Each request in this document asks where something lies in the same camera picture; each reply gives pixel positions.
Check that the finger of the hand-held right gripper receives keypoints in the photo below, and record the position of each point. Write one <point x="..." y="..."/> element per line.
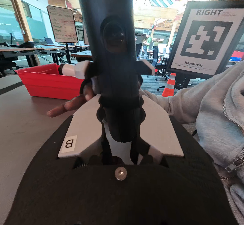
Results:
<point x="146" y="67"/>
<point x="81" y="70"/>

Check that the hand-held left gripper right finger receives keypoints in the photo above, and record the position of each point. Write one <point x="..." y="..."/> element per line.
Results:
<point x="160" y="131"/>

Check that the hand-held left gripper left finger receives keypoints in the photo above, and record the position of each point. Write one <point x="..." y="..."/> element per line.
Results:
<point x="82" y="131"/>

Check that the white bottle black cap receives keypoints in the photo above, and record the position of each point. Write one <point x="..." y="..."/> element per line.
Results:
<point x="68" y="70"/>

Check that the red plastic bin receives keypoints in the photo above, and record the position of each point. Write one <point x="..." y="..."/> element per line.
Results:
<point x="47" y="86"/>

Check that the person's right forearm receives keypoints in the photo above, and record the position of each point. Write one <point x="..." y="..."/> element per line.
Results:
<point x="181" y="107"/>

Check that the neighbouring grey desk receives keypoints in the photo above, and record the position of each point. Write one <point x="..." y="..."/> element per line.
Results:
<point x="7" y="81"/>

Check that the person's right hand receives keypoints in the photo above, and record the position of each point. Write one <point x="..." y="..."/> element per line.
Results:
<point x="76" y="103"/>

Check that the black office chair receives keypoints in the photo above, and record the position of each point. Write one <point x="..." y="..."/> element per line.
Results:
<point x="139" y="49"/>
<point x="158" y="59"/>

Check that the long office table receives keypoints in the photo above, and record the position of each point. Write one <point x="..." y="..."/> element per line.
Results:
<point x="82" y="54"/>

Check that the orange traffic cone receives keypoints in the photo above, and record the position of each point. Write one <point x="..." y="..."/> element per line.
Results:
<point x="169" y="88"/>

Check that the handwritten notice board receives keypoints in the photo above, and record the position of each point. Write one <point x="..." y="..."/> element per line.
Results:
<point x="86" y="34"/>
<point x="62" y="23"/>

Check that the wooden office table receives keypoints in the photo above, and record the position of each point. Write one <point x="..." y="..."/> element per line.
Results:
<point x="28" y="48"/>

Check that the framed marker sign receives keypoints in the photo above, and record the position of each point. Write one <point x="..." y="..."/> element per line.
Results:
<point x="205" y="38"/>

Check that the wooden pillar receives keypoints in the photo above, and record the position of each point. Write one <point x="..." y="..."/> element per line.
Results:
<point x="19" y="15"/>

